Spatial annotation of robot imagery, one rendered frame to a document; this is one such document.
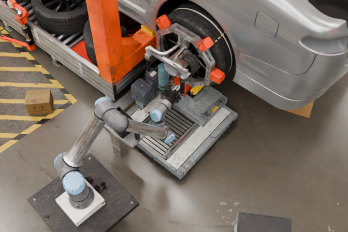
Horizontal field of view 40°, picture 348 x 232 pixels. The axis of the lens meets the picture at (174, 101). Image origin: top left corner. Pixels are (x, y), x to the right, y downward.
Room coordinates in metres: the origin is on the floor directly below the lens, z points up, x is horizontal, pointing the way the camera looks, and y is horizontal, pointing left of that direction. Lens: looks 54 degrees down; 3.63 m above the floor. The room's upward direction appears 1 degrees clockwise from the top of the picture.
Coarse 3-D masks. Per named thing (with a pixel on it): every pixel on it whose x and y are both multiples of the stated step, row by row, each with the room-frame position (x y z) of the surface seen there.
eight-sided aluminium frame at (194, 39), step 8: (176, 24) 2.57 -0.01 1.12; (160, 32) 2.61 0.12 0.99; (168, 32) 2.56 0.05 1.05; (176, 32) 2.51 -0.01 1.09; (184, 32) 2.51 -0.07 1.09; (160, 40) 2.62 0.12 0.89; (192, 40) 2.41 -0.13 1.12; (200, 40) 2.42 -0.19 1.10; (160, 48) 2.62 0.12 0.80; (168, 56) 2.62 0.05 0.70; (208, 56) 2.37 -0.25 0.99; (208, 64) 2.31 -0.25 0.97; (208, 72) 2.31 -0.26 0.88; (192, 80) 2.44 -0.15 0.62; (200, 80) 2.40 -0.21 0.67; (208, 80) 2.30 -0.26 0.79
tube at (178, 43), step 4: (180, 36) 2.48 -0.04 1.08; (180, 40) 2.47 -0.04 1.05; (176, 44) 2.47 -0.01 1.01; (180, 44) 2.47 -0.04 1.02; (148, 48) 2.43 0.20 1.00; (152, 48) 2.42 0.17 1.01; (172, 48) 2.42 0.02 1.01; (176, 48) 2.44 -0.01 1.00; (156, 52) 2.38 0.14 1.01; (160, 52) 2.38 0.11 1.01; (164, 52) 2.38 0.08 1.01; (168, 52) 2.39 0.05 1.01
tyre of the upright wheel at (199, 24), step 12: (180, 12) 2.67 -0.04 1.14; (192, 12) 2.65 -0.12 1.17; (204, 12) 2.64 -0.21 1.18; (180, 24) 2.59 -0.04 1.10; (192, 24) 2.52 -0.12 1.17; (204, 24) 2.53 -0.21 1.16; (216, 24) 2.55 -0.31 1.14; (204, 36) 2.45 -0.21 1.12; (216, 36) 2.46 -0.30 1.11; (216, 48) 2.39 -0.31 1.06; (228, 48) 2.44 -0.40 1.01; (216, 60) 2.37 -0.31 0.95; (228, 60) 2.39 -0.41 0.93
